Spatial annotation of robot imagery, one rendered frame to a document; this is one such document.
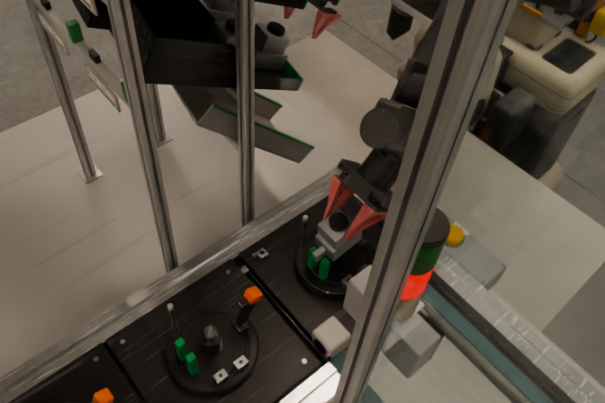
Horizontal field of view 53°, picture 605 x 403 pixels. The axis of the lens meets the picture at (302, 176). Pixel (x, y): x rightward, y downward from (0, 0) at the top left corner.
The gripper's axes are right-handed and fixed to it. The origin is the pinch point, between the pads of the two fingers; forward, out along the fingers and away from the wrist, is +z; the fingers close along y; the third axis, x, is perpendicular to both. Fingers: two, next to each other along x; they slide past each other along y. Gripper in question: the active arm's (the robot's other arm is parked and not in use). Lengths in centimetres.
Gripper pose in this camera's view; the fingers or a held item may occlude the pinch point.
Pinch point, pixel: (338, 226)
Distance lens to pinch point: 95.4
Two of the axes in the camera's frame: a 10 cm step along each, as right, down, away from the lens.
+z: -5.6, 7.9, 2.6
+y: 6.4, 6.1, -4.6
